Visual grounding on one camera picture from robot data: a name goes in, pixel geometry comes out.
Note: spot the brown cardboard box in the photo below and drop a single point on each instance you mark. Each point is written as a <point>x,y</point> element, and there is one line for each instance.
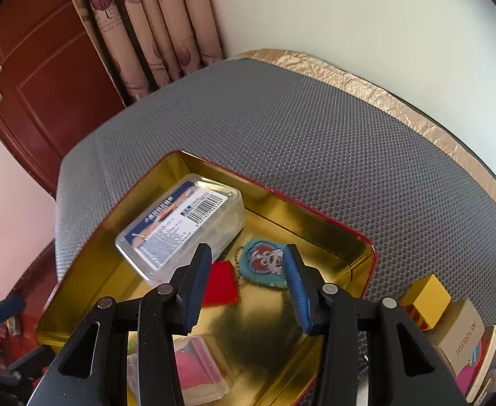
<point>457,334</point>

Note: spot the wooden rectangular block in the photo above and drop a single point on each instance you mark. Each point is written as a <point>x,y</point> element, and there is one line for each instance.
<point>488,351</point>

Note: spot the red wooden block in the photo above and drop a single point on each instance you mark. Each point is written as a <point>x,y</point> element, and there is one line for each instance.
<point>222,288</point>

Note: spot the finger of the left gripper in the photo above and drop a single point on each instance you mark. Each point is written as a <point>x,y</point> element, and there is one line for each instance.
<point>11,306</point>

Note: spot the pink eraser block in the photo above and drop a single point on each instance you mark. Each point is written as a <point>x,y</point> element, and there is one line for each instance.
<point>465,378</point>

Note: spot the dark red wooden door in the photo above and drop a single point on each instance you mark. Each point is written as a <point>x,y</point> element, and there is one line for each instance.
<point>55,88</point>

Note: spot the beige patterned curtain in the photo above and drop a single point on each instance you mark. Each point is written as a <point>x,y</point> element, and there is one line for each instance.
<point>148,44</point>

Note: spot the red gold tin box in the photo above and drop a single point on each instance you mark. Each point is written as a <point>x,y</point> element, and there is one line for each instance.
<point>113,331</point>

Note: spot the gold satin tablecloth edge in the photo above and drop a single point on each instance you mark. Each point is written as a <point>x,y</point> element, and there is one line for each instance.
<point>379,88</point>

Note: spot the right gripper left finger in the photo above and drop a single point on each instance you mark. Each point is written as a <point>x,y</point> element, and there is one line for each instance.
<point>190,282</point>

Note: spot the yellow striped cube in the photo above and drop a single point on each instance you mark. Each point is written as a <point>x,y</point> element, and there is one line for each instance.
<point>425,302</point>

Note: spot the teal cartoon keychain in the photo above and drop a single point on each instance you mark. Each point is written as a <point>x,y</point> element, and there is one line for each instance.
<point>261,263</point>

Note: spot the clear box with red card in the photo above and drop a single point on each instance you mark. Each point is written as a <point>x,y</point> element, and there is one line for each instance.
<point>200,378</point>

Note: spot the grey honeycomb table mat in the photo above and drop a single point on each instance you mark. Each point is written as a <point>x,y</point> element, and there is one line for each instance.
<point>188,115</point>

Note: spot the clear box with blue label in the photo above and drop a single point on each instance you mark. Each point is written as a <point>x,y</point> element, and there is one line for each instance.
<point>166,235</point>

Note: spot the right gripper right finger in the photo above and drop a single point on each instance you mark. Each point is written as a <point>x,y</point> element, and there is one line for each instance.
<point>304,284</point>

